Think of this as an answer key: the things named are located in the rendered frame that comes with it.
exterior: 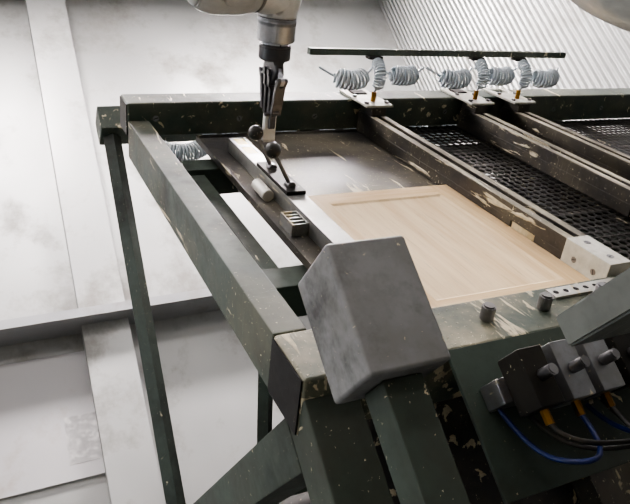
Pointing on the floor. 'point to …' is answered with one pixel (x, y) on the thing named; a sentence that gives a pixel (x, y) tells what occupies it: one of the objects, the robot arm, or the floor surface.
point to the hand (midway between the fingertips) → (268, 127)
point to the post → (414, 442)
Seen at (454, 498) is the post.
